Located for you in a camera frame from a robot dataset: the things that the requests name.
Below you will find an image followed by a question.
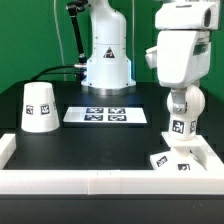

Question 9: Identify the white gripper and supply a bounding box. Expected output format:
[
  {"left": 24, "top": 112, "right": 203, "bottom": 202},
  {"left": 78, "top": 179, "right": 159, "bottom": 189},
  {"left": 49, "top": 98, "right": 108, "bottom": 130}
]
[{"left": 145, "top": 30, "right": 211, "bottom": 114}]

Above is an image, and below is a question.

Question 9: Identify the white lamp bulb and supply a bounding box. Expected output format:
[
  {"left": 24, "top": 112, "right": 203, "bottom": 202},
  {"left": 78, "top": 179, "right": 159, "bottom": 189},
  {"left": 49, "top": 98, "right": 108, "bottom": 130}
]
[{"left": 167, "top": 85, "right": 205, "bottom": 140}]

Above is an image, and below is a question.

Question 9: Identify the white lamp base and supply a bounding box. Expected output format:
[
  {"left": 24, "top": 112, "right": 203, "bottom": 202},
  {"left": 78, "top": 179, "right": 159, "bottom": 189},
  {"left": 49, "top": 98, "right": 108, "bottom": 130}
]
[{"left": 149, "top": 131, "right": 224, "bottom": 172}]

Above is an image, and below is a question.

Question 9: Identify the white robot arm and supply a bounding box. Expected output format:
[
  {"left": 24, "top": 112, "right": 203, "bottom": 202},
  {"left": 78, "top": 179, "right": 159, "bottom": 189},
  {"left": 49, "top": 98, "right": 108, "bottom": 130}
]
[{"left": 83, "top": 0, "right": 221, "bottom": 114}]

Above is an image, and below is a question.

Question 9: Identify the white lamp shade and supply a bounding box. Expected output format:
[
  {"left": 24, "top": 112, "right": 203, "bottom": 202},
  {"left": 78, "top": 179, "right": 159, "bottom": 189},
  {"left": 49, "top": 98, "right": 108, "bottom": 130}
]
[{"left": 21, "top": 82, "right": 60, "bottom": 133}]

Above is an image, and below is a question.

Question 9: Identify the white marker tag plate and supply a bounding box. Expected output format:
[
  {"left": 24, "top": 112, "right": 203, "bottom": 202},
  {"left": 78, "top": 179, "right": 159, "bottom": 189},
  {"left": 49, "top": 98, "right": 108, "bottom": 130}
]
[{"left": 63, "top": 107, "right": 147, "bottom": 124}]

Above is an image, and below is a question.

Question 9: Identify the white U-shaped fence frame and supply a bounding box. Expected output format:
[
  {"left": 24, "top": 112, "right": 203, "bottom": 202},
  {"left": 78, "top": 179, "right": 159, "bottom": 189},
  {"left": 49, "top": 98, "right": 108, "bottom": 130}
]
[{"left": 0, "top": 134, "right": 224, "bottom": 195}]

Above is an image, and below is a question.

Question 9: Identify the black cable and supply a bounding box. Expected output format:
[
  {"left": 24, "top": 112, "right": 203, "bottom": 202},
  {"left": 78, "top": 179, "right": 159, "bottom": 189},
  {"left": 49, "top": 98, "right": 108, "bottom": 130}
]
[{"left": 30, "top": 63, "right": 88, "bottom": 82}]

